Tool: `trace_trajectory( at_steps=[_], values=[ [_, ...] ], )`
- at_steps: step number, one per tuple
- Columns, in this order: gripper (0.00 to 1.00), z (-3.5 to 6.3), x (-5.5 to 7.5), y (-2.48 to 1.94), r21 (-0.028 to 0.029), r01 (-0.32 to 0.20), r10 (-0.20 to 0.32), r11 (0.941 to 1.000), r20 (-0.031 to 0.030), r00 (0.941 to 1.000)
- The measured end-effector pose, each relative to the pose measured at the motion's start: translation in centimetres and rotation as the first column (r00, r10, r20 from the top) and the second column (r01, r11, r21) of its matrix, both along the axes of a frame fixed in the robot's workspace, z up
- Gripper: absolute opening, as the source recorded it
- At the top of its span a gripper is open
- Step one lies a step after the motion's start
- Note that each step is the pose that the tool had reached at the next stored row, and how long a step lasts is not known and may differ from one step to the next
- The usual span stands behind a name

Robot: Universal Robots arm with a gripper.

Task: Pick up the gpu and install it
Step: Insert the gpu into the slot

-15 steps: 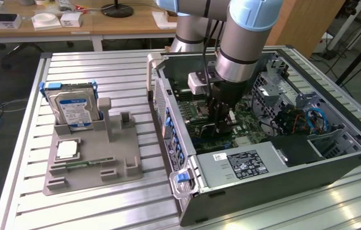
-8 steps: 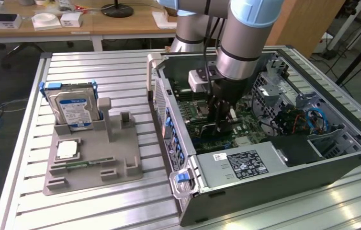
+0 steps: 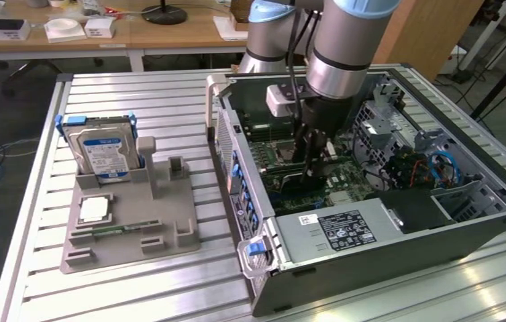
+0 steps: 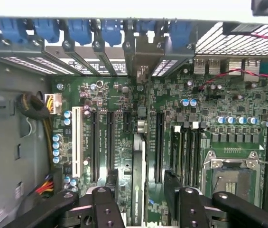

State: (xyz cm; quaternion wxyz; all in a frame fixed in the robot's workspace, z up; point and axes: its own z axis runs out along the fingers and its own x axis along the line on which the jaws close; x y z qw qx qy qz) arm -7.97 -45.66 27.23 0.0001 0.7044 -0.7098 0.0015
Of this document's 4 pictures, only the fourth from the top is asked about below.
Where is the blue card retention latch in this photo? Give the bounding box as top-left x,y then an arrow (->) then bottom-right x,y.
0,18 -> 28,44
100,19 -> 123,46
32,18 -> 61,43
135,20 -> 156,34
168,20 -> 194,46
66,19 -> 93,46

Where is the red yellow wire bundle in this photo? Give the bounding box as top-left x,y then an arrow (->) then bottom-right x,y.
35,174 -> 55,198

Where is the empty black RAM slot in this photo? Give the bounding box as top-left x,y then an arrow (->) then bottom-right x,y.
193,122 -> 202,189
183,123 -> 193,189

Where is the white PCI expansion slot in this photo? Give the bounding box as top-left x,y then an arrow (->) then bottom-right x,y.
72,106 -> 84,178

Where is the open black PC case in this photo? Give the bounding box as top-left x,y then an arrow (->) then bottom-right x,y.
0,14 -> 268,228

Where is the red black twisted wire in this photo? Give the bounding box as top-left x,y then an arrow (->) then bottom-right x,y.
198,68 -> 268,91

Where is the yellow black power wire bundle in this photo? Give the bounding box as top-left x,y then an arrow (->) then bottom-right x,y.
17,92 -> 63,165

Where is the green motherboard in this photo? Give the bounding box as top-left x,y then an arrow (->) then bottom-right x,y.
50,71 -> 268,228

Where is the metal rear port block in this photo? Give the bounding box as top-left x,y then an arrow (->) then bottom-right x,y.
194,58 -> 221,75
228,58 -> 261,76

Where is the CPU socket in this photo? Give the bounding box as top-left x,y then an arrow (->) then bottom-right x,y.
202,150 -> 265,208

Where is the short black expansion slot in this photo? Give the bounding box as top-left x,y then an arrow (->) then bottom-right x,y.
123,111 -> 132,133

